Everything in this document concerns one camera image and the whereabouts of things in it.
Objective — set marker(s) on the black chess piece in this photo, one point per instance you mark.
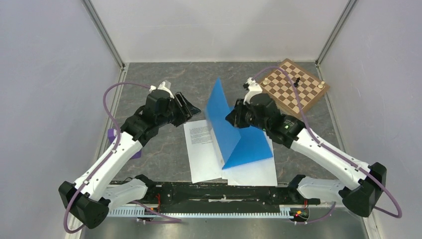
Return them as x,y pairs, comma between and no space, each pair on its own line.
296,83

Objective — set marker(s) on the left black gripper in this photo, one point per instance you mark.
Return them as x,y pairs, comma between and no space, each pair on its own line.
187,110

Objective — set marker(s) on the slotted cable duct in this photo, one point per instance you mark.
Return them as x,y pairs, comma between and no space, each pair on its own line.
136,211

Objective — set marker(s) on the blue file folder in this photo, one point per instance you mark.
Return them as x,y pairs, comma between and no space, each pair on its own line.
230,132

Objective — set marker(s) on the purple camera stand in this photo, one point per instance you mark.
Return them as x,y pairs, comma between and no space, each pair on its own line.
112,134

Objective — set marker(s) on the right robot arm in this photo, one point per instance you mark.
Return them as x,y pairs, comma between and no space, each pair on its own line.
358,186

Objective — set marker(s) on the wooden chessboard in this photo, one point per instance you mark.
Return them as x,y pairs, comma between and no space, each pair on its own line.
281,88

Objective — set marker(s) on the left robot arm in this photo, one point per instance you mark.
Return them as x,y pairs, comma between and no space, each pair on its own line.
88,198

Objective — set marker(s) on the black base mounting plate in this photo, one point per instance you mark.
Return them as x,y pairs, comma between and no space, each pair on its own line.
185,197

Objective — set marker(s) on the printed white paper sheet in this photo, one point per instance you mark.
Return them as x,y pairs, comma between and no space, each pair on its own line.
204,160

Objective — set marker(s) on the cream chess piece right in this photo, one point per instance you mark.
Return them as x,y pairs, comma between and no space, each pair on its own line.
321,85

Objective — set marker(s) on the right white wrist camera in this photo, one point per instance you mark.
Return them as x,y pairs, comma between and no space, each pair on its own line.
253,88

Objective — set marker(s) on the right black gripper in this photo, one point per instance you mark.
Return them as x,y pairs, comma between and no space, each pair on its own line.
235,116

